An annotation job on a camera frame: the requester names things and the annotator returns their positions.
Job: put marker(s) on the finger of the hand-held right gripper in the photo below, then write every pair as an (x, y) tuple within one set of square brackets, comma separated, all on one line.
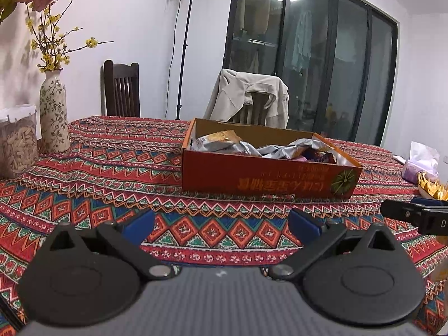
[(402, 211), (425, 202)]

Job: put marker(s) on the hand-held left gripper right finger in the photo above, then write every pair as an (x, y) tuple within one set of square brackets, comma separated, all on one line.
[(304, 227)]

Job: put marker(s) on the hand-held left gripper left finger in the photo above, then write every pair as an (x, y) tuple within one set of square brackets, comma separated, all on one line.
[(140, 224)]

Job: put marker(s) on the purple orange snack packet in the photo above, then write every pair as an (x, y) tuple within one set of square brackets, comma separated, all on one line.
[(320, 156)]

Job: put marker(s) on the crumpled silver snack packet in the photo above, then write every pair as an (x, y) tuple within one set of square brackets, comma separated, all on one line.
[(290, 148)]

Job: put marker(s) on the floral ceramic vase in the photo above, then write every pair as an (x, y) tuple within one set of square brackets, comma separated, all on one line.
[(54, 112)]

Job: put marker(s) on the orange cardboard box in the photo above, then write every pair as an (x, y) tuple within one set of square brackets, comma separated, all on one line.
[(262, 178)]

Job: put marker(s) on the light blue hanging shirt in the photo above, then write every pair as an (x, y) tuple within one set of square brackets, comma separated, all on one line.
[(302, 42)]

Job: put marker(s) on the golden snack packet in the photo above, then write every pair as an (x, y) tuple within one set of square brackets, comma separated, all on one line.
[(222, 136)]

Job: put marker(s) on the red patterned tablecloth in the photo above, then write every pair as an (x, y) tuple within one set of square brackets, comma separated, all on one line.
[(210, 224)]

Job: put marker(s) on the wooden chair under jacket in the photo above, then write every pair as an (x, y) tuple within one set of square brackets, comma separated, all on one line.
[(257, 108)]

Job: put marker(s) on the beige jacket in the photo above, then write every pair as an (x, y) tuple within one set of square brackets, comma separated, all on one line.
[(231, 91)]

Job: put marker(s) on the black framed glass door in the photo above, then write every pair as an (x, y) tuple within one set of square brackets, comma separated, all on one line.
[(350, 77)]

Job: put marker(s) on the purple tissue pack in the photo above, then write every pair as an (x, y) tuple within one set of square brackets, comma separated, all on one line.
[(420, 157)]

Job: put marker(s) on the clear container of seeds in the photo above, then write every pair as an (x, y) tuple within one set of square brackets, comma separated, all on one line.
[(17, 147)]

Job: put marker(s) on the dark wooden chair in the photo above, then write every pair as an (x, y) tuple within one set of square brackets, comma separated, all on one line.
[(120, 71)]

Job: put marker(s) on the yellow flower branches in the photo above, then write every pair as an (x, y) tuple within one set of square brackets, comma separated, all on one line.
[(52, 59)]

